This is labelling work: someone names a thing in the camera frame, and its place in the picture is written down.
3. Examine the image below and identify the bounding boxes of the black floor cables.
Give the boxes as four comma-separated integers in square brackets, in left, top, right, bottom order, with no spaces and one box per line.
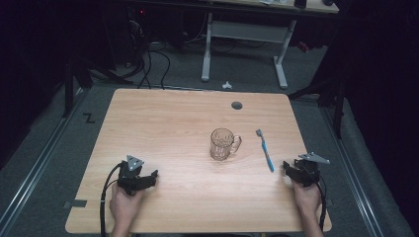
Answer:
[125,39,173,91]

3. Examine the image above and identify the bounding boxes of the metal floor rail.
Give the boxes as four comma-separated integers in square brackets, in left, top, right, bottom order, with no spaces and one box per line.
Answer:
[0,87,89,237]
[319,106,385,237]

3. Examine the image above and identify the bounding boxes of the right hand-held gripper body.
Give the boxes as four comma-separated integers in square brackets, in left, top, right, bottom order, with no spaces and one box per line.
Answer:
[293,151,331,189]

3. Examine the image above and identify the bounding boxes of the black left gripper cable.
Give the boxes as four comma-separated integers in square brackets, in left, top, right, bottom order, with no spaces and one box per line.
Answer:
[99,161,127,237]

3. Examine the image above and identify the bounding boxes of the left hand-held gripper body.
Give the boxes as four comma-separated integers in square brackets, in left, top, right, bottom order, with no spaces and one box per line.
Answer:
[117,154,153,198]

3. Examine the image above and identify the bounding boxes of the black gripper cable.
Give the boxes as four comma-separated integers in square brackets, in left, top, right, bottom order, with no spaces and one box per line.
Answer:
[99,161,127,237]
[315,176,328,232]

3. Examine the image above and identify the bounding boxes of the person's left hand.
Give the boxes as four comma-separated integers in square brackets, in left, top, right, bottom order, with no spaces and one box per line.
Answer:
[109,182,146,231]

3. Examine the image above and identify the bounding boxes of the blue toothbrush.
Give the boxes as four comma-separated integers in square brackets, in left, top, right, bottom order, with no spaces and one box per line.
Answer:
[255,128,276,174]

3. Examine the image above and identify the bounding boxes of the clear glass mug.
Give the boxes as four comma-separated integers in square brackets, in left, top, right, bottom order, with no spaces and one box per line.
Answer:
[209,127,243,162]

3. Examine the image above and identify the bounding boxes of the person's right hand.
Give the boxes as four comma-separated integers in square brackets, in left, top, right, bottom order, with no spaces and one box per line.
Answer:
[291,179,323,215]

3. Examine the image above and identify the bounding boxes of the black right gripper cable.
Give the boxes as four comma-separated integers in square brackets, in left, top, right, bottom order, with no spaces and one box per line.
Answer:
[315,176,328,232]

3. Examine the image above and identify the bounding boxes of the dark computer tower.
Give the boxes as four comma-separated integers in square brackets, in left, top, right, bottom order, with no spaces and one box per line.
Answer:
[126,4,150,68]

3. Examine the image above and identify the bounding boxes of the black metal stand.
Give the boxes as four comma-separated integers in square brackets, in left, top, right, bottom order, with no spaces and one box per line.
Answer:
[61,53,134,119]
[287,62,348,140]

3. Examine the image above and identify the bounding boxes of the white-legged background desk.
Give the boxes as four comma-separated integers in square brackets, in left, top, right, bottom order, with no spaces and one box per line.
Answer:
[200,0,341,91]

